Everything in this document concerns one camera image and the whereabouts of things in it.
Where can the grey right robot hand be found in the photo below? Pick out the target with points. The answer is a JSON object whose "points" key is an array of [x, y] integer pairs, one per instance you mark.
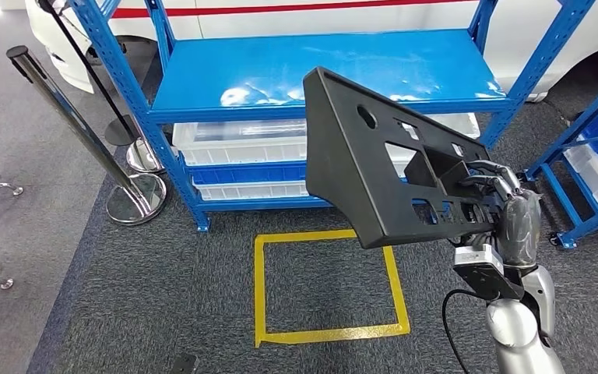
{"points": [[521, 227]]}

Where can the black plastic plate bracket part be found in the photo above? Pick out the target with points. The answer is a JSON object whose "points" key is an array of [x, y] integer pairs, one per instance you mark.
{"points": [[340, 170]]}

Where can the blue metal shelf rack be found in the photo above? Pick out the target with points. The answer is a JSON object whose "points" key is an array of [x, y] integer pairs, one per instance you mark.
{"points": [[278, 67]]}

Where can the blue wheeled metal cart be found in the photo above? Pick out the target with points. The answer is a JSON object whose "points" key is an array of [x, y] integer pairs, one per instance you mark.
{"points": [[562, 197]]}

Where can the large white plastic bin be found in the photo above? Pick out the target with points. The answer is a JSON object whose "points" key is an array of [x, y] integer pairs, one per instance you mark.
{"points": [[237, 149], [459, 124]]}

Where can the white car with red stripe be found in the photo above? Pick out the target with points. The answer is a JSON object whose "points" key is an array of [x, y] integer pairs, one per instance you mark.
{"points": [[330, 23]]}

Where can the chrome round stanchion base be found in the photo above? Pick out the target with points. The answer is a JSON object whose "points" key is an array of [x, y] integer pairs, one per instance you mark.
{"points": [[144, 157]]}

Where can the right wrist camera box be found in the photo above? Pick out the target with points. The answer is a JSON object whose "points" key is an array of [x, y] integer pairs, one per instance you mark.
{"points": [[477, 268]]}

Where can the chrome stanchion post, black base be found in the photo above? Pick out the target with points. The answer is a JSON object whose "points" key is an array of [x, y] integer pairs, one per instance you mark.
{"points": [[121, 131]]}

